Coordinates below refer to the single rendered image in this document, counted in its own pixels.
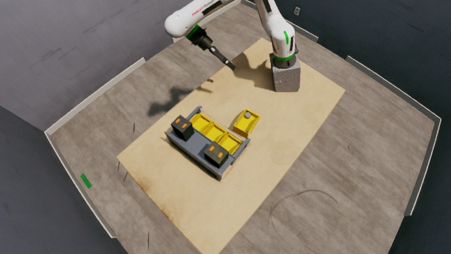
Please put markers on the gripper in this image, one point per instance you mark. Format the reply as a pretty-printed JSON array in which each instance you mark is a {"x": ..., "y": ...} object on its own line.
[{"x": 206, "y": 43}]

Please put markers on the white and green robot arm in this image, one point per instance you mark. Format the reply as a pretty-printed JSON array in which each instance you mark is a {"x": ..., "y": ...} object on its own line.
[{"x": 182, "y": 23}]

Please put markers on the yellow bin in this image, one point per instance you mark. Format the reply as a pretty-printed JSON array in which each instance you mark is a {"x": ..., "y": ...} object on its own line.
[
  {"x": 200, "y": 122},
  {"x": 230, "y": 143},
  {"x": 215, "y": 132},
  {"x": 243, "y": 124}
]

